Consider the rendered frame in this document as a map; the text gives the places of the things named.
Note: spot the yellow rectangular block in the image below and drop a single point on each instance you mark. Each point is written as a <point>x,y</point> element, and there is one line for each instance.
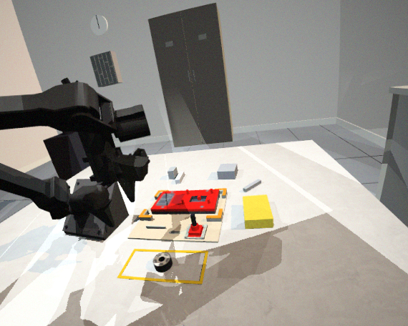
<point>257,212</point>

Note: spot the yellow rectangular outline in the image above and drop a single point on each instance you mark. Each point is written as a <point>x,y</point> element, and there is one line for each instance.
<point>162,280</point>

